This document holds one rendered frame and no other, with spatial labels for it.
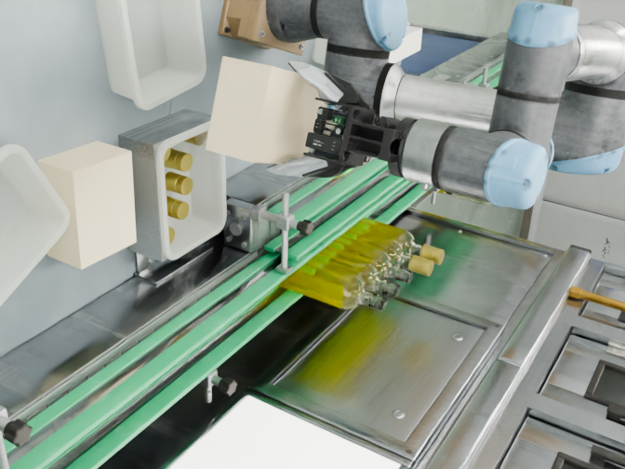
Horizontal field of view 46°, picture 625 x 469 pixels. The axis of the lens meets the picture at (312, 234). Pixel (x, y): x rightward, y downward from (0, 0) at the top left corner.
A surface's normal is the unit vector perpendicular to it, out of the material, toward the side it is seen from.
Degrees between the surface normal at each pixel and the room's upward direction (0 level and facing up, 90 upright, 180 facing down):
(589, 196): 90
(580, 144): 85
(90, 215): 0
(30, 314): 0
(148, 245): 90
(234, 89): 90
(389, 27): 8
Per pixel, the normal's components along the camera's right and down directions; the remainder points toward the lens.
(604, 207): -0.52, 0.39
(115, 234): 0.85, 0.27
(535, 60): -0.31, 0.27
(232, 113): -0.48, 0.06
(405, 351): 0.02, -0.88
